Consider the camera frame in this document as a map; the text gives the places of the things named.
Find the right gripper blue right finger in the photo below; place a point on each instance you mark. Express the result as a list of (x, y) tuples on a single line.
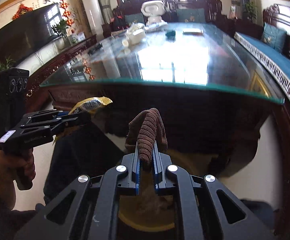
[(155, 169)]

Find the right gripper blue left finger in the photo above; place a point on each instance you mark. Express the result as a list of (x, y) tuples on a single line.
[(136, 170)]

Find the brown knitted cloth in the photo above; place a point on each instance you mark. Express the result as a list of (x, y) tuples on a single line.
[(144, 130)]

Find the yellow snack wrapper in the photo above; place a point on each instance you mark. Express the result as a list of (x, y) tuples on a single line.
[(90, 105)]

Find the yellow trash bin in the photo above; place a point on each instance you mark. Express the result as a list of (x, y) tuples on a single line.
[(148, 214)]

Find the person's left hand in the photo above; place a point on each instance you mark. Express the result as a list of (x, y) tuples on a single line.
[(8, 166)]

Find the wooden tv cabinet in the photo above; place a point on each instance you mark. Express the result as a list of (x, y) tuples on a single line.
[(37, 97)]

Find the black flat television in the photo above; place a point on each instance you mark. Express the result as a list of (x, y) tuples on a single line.
[(27, 34)]

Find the bamboo plant in vase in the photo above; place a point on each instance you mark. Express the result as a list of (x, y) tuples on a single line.
[(61, 30)]

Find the red chinese knot decoration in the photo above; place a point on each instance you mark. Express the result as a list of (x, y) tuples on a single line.
[(66, 14)]

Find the dark teal crumpled paper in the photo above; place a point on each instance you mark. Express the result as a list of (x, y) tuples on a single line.
[(170, 34)]

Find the white plastic bottle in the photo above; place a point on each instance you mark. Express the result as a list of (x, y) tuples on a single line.
[(133, 38)]

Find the white tissue pack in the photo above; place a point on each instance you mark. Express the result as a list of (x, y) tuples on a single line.
[(193, 31)]

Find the white printed plastic bag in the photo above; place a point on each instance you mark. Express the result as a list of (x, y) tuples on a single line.
[(134, 27)]

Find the white standing air conditioner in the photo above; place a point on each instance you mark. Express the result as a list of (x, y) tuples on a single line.
[(95, 18)]

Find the white toy robot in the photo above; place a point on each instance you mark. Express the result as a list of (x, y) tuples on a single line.
[(153, 11)]

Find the far wooden sofa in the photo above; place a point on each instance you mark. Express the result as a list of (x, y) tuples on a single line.
[(212, 9)]

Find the long wooden sofa blue cushion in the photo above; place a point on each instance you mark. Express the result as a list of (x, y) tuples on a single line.
[(249, 36)]

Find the teal embroidered pillow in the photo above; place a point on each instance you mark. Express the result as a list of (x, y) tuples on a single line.
[(274, 37)]

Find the potted green plant corner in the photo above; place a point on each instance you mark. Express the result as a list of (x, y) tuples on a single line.
[(250, 11)]

